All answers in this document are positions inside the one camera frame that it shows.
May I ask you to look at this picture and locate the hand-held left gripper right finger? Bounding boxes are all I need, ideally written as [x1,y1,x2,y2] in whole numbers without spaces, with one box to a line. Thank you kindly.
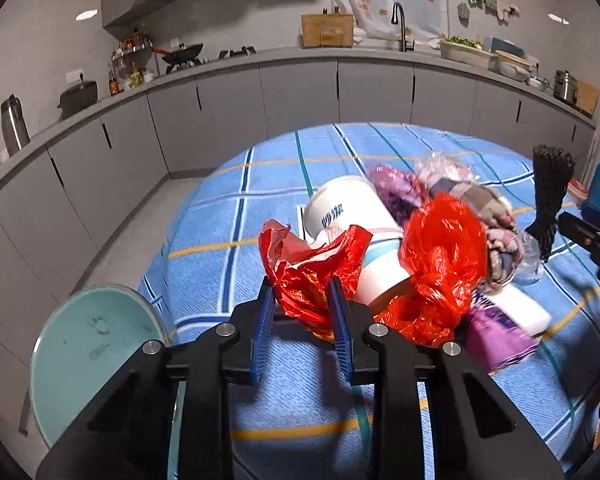
[327,277,566,480]

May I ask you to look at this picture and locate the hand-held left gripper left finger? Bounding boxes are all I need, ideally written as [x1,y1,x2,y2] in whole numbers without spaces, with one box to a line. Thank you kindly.
[36,277,281,480]

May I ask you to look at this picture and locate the red plastic bag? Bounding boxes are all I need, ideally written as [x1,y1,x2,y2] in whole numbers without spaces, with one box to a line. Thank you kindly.
[375,192,491,348]
[258,220,373,341]

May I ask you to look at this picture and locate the white paper cup blue stripes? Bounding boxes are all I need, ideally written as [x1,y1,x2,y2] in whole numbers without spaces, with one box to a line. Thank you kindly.
[301,176,421,318]

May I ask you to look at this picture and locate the clear plastic bag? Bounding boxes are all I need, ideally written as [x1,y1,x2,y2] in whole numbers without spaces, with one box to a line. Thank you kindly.
[415,151,546,286]

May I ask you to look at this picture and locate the plaid cloth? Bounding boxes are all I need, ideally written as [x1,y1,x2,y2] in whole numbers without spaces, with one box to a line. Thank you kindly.
[427,180,523,296]

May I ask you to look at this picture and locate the white and purple tissue pack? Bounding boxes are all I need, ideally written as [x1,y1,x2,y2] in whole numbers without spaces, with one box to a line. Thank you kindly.
[462,284,553,373]

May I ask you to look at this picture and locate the small wooden board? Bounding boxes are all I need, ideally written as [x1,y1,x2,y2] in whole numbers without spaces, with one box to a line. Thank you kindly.
[575,80,600,117]

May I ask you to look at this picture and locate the blue checked tablecloth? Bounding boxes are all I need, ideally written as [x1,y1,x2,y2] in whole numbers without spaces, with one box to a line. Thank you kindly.
[137,121,600,480]

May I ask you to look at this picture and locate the steel stock pot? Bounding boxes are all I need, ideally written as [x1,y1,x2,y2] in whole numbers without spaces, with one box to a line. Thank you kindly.
[553,70,579,106]

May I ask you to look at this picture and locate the purple foam net wrapper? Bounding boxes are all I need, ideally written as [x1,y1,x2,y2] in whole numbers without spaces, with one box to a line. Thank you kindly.
[367,164,426,223]

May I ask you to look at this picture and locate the white lidded container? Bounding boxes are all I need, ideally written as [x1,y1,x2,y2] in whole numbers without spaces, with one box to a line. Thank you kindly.
[495,50,536,82]

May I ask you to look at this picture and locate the box with blue lid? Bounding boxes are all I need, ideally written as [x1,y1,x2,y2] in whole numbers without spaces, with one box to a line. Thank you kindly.
[482,36,521,56]

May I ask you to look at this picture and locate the white basin with greens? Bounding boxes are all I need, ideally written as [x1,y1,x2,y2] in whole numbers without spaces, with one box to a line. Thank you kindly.
[439,35,496,67]

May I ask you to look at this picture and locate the grey kitchen counter cabinets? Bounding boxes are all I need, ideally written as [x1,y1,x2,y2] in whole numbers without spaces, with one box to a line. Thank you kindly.
[0,46,598,361]

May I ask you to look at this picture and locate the black kitchen faucet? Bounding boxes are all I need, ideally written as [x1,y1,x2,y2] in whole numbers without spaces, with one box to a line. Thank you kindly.
[391,2,416,53]

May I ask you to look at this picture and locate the gas stove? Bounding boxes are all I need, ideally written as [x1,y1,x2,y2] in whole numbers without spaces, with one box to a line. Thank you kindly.
[165,46,258,73]

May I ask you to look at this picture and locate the black wok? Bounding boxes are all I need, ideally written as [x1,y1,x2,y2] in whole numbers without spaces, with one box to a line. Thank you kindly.
[152,42,205,66]

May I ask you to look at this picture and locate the metal spice rack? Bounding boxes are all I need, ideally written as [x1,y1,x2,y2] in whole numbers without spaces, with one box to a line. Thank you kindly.
[111,35,155,75]

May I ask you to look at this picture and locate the steel thermos jug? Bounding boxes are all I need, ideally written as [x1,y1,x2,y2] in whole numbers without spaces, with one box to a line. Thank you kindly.
[0,94,31,157]

